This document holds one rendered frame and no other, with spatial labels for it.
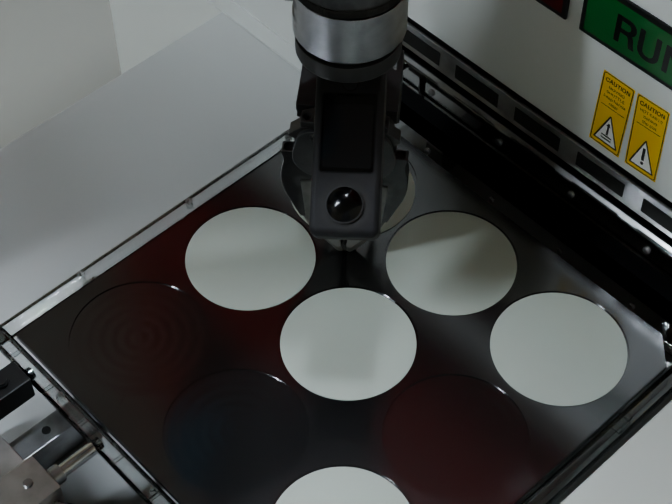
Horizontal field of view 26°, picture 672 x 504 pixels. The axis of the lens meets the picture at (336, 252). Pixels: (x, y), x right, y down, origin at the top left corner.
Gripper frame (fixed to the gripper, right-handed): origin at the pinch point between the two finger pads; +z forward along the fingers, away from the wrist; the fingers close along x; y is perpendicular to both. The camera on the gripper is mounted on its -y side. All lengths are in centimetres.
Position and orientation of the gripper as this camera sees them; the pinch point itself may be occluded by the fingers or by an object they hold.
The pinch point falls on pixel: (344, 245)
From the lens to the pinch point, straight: 109.8
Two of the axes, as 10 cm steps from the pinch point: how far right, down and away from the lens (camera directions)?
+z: 0.0, 6.2, 7.9
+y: 1.0, -7.8, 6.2
